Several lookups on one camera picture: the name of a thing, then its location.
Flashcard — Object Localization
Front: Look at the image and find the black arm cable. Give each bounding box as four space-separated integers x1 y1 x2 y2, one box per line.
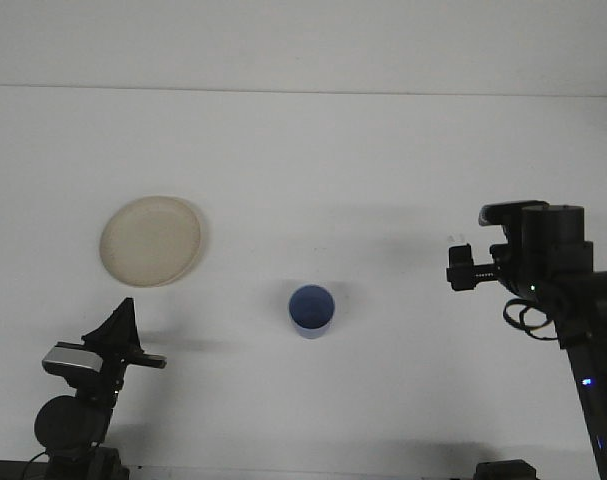
502 298 560 342
24 449 52 480

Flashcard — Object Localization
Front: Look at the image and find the pale round plate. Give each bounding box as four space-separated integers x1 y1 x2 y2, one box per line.
99 195 208 289

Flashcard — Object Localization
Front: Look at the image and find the pale blue cup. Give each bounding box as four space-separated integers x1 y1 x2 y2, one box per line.
288 284 336 341

